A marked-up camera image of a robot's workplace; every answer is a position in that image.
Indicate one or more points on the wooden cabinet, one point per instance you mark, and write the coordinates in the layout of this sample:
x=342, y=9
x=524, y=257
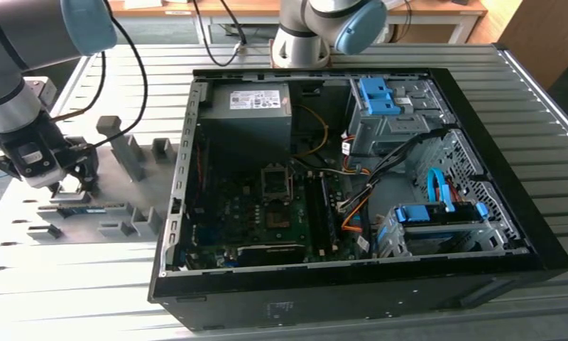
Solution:
x=540, y=35

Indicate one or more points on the hard disk in blue carrier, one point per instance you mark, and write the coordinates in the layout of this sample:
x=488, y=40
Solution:
x=413, y=215

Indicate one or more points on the grey metal optical drive cage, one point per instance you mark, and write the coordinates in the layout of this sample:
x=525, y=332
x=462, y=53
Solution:
x=408, y=124

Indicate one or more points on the blue RAM stick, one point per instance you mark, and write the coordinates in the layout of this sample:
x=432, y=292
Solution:
x=81, y=210

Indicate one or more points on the silver metal disk bay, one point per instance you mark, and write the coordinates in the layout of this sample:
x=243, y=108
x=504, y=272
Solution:
x=456, y=234

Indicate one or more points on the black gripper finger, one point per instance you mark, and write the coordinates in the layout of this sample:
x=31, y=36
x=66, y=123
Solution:
x=57, y=190
x=90, y=170

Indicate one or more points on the grey power supply unit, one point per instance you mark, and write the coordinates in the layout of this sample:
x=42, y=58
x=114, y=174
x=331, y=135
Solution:
x=246, y=124

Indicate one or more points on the wooden desk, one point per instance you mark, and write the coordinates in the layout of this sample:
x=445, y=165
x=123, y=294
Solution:
x=261, y=8

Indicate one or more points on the white papers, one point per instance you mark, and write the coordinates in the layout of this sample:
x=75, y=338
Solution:
x=142, y=3

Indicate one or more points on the green motherboard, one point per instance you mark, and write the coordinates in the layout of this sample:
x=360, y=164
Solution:
x=233, y=216

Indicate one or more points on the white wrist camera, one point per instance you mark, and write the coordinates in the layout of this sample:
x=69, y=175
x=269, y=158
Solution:
x=45, y=177

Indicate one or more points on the silver wrist-mounted box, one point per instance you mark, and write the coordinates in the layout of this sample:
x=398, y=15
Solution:
x=41, y=90

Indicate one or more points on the black graphics card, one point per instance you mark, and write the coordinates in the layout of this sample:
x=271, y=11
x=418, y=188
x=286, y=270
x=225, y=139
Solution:
x=270, y=255

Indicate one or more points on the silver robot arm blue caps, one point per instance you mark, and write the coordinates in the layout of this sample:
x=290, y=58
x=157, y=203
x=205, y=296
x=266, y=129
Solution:
x=29, y=35

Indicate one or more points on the CPU socket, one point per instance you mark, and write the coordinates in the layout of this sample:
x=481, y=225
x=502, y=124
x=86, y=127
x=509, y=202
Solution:
x=278, y=219

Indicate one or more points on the black RAM stick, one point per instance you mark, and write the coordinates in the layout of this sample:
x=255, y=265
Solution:
x=329, y=213

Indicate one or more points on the grey parts rack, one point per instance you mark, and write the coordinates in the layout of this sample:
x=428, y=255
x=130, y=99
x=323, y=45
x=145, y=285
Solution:
x=123, y=160

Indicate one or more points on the blue plastic bay latch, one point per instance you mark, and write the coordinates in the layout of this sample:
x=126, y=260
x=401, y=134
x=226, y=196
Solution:
x=377, y=96

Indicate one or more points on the black open PC case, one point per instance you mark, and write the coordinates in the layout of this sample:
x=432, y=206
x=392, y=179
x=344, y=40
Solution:
x=313, y=302

